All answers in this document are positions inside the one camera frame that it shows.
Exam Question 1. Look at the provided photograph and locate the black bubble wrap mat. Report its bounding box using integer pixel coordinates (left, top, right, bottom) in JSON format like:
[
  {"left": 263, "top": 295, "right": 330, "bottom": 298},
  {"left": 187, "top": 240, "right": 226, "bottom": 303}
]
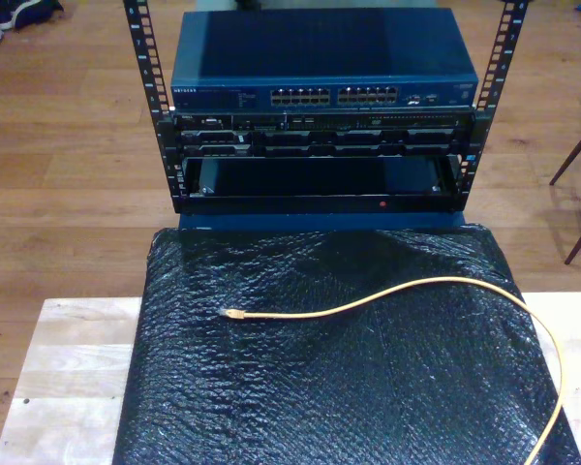
[{"left": 111, "top": 223, "right": 581, "bottom": 465}]

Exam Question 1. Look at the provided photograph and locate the dark sneaker white sole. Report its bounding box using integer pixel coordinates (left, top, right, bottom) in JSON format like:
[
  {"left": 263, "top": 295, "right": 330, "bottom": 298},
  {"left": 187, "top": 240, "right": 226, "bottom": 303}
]
[{"left": 0, "top": 0, "right": 64, "bottom": 31}]

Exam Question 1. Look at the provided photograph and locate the black Dell rack server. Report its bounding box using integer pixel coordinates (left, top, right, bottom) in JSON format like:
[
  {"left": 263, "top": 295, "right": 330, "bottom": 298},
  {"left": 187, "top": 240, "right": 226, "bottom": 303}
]
[{"left": 173, "top": 110, "right": 475, "bottom": 159}]

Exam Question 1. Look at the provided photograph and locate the black perforated rack frame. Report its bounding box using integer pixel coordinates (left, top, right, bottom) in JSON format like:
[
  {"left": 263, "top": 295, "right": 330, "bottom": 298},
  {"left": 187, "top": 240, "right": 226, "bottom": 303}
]
[{"left": 122, "top": 0, "right": 532, "bottom": 215}]

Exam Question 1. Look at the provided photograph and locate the blue Netgear network switch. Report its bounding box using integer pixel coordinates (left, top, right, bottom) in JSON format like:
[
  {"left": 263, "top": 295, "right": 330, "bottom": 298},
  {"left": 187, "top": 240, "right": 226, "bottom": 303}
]
[{"left": 169, "top": 7, "right": 479, "bottom": 115}]

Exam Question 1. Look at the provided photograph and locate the brown wooden chair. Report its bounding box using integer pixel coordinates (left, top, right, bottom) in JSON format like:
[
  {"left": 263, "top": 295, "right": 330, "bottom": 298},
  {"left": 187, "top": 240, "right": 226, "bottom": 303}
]
[{"left": 549, "top": 115, "right": 581, "bottom": 265}]

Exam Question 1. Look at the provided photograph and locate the yellow network cable clear plug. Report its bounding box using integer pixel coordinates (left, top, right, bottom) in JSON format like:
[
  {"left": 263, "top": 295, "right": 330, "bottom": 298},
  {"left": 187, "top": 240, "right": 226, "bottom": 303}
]
[{"left": 217, "top": 276, "right": 565, "bottom": 465}]

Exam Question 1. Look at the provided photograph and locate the black open rack tray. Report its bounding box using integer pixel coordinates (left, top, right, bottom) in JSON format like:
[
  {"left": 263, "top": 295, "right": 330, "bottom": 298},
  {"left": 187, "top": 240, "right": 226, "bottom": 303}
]
[{"left": 173, "top": 153, "right": 466, "bottom": 215}]

